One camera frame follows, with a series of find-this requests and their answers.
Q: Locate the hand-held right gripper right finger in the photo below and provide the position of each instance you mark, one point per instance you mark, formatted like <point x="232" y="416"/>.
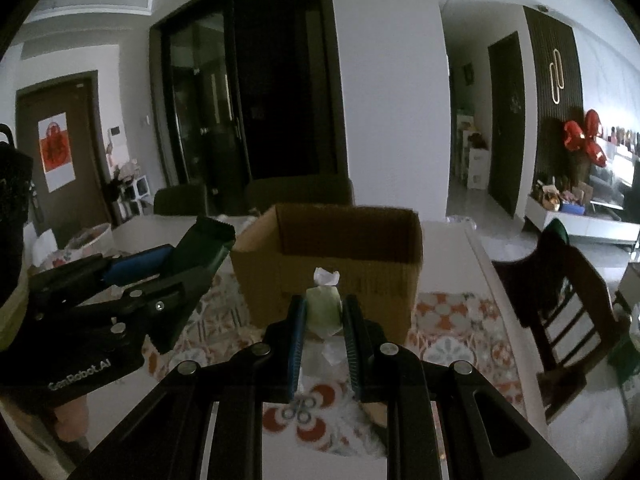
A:
<point x="351" y="350"/>

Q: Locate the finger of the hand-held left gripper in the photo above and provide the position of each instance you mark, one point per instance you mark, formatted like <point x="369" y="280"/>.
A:
<point x="140" y="262"/>
<point x="175" y="305"/>

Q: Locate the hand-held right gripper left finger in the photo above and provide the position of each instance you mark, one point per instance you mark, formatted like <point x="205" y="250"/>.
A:
<point x="297" y="350"/>

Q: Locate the light green candy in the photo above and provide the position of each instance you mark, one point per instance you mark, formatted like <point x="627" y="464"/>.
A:
<point x="324" y="310"/>

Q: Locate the green snack packet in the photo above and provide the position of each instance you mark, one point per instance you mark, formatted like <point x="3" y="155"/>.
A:
<point x="205" y="240"/>

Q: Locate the brown cardboard box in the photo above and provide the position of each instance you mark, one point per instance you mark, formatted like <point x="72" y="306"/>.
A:
<point x="325" y="240"/>

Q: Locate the person's left forearm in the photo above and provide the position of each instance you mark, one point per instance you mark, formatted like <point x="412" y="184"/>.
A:
<point x="72" y="422"/>

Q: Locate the white round basket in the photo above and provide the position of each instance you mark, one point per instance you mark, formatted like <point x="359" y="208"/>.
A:
<point x="90" y="240"/>

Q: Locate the white cube shelf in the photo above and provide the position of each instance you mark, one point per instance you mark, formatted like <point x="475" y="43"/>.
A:
<point x="140" y="192"/>

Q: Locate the dark upholstered chair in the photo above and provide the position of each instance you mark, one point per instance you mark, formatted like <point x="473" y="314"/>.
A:
<point x="180" y="200"/>
<point x="300" y="192"/>

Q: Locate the floral tissue box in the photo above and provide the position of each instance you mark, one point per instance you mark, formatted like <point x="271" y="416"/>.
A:
<point x="47" y="252"/>

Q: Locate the plush toy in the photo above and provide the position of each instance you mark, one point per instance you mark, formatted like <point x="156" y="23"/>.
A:
<point x="125" y="170"/>

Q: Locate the patterned table runner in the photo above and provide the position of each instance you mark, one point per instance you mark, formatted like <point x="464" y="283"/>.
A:
<point x="450" y="320"/>

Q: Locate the brown wooden door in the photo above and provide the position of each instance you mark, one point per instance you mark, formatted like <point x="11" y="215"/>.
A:
<point x="87" y="160"/>

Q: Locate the red and white door poster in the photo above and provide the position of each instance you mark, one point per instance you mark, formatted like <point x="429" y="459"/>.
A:
<point x="56" y="152"/>

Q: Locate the white printed tablecloth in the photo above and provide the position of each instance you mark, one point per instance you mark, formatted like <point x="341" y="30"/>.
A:
<point x="500" y="310"/>

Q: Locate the dark wooden chair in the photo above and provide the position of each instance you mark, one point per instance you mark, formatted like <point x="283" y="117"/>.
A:
<point x="570" y="300"/>

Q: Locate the dark sliding glass door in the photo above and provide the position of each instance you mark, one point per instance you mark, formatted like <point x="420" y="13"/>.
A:
<point x="280" y="85"/>

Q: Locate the dark garment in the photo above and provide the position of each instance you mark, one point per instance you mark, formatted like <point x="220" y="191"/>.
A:
<point x="557" y="232"/>

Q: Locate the pile of small decorations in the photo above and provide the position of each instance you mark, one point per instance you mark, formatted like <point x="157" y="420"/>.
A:
<point x="555" y="195"/>

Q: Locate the ceiling air vent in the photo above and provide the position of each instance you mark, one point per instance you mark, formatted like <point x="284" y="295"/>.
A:
<point x="95" y="7"/>

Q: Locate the white low cabinet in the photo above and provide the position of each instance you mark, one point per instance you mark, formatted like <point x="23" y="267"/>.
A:
<point x="590" y="225"/>

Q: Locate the dark hallway door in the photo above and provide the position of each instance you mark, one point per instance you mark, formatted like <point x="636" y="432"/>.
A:
<point x="506" y="125"/>

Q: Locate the red balloons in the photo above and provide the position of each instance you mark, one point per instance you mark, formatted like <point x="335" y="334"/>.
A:
<point x="585" y="137"/>

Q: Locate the row of shelf ornaments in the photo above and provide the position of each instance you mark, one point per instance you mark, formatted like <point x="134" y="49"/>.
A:
<point x="622" y="137"/>

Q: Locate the wall intercom panel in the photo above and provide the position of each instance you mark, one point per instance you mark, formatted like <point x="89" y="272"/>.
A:
<point x="115" y="132"/>

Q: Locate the loop-shaped wall light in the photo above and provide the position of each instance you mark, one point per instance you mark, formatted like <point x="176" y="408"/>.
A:
<point x="556" y="77"/>

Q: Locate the dark slatted wall panel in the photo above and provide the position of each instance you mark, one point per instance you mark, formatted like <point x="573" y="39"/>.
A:
<point x="570" y="70"/>

